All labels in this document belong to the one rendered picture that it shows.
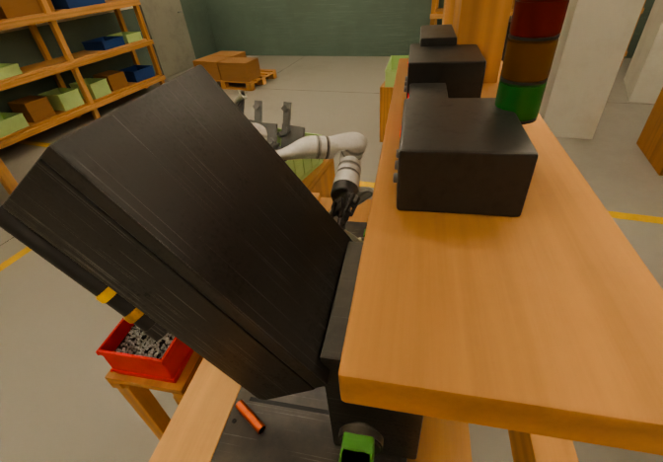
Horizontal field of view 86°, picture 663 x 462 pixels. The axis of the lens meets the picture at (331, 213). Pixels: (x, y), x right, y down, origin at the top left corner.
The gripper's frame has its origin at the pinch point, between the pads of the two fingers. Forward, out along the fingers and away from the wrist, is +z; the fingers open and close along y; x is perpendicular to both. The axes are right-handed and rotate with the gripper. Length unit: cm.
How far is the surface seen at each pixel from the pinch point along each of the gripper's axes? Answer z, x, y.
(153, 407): 42, -7, -82
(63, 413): 47, -26, -182
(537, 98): 15, -12, 57
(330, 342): 33.9, -5.3, 13.9
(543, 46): 14, -17, 60
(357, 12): -686, 87, -230
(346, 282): 20.5, -2.4, 11.7
